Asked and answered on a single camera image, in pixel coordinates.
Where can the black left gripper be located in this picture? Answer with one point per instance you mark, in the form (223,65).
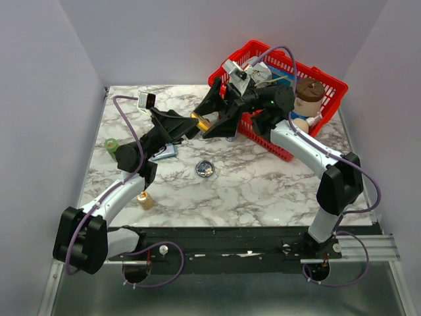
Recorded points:
(170,125)

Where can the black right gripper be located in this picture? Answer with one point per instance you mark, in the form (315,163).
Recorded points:
(235,105)

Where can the round yellow pill container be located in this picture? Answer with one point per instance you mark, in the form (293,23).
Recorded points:
(203,124)

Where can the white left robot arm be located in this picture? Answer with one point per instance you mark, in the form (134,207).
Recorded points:
(108,204)

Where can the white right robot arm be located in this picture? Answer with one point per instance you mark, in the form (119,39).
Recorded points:
(270,106)

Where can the rectangular light blue pill box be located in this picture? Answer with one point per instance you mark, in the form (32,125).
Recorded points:
(168,151)

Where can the round dark blue pill container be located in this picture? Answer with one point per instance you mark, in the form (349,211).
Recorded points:
(204,169)

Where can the grey patterned snack bag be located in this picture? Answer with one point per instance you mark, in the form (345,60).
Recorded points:
(260,73)

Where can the green lidded dark jar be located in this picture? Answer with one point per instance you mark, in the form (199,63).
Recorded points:
(111,145)

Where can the blue box in basket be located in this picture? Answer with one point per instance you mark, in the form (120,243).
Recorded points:
(284,75)

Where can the amber pill bottle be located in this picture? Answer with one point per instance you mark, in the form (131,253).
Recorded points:
(145,200)

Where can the cream round bottle with pump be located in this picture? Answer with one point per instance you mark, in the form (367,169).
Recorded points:
(305,123)

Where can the brown lidded paper cup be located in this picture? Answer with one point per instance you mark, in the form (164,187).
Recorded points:
(309,94)

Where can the red plastic shopping basket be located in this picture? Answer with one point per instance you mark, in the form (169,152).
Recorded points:
(282,141)

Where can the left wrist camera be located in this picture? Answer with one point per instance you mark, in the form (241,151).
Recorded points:
(146,101)

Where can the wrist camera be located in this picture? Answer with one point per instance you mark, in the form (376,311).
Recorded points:
(146,101)
(238,78)

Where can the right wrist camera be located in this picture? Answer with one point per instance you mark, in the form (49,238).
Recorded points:
(238,78)

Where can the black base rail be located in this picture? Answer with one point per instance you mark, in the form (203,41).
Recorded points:
(200,250)

